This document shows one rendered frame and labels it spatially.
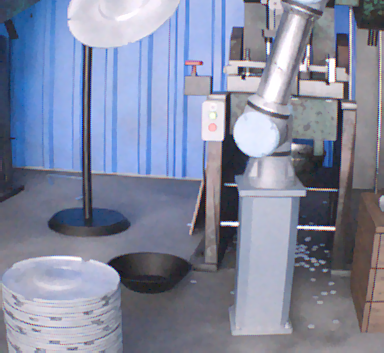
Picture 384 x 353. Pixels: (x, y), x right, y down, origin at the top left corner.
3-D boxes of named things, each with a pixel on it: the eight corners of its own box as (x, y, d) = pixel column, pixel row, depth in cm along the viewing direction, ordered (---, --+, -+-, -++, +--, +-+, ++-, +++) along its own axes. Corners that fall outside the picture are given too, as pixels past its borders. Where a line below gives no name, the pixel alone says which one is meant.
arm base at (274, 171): (299, 189, 178) (301, 153, 176) (245, 188, 178) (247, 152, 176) (291, 176, 193) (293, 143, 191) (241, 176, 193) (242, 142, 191)
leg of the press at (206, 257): (217, 273, 238) (224, 24, 220) (187, 270, 240) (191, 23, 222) (245, 208, 327) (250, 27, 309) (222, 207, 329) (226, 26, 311)
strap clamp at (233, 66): (265, 75, 250) (266, 49, 248) (223, 73, 253) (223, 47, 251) (267, 74, 256) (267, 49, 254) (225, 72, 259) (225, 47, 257)
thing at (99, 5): (193, 24, 137) (192, 22, 136) (70, 65, 141) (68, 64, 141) (174, -57, 151) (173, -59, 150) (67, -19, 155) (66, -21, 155)
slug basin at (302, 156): (326, 187, 240) (327, 161, 238) (237, 182, 246) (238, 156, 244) (324, 168, 273) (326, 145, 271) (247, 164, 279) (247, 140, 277)
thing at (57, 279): (138, 270, 156) (138, 267, 155) (85, 313, 129) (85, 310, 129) (38, 252, 165) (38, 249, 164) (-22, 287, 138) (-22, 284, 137)
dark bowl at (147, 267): (182, 304, 209) (182, 285, 207) (95, 294, 214) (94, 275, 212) (198, 273, 237) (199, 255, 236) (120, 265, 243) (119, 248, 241)
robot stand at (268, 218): (292, 333, 185) (306, 190, 176) (231, 335, 185) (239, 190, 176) (285, 309, 204) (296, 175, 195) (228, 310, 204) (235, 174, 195)
